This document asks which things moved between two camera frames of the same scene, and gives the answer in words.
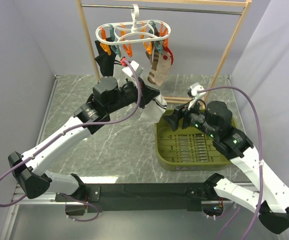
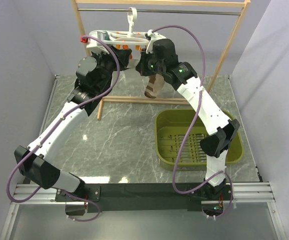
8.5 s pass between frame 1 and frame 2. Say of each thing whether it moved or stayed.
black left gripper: moved
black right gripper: moved
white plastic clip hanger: moved
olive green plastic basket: stayed
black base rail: stayed
